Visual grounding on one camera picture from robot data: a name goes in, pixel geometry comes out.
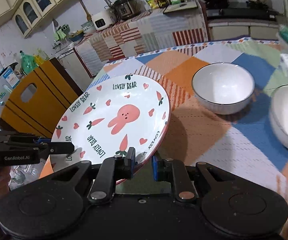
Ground white pink rabbit plate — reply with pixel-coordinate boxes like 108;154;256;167
49;74;171;172

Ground yellow wooden chair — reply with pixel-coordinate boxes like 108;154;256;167
0;58;82;138

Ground colourful patchwork tablecloth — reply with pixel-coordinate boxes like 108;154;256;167
38;37;288;238

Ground green plastic bag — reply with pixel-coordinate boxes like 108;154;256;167
20;50;38;75

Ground patchwork covered counter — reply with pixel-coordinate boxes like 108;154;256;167
75;8;209;76

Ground white toaster appliance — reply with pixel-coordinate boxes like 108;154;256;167
91;8;116;31

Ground black pressure cooker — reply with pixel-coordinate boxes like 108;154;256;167
114;0;139;21

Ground grey cutting board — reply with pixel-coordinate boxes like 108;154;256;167
163;1;198;14

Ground yellow snack packet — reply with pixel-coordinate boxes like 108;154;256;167
145;0;160;9

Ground black gas stove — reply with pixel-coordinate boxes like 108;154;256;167
206;2;279;22

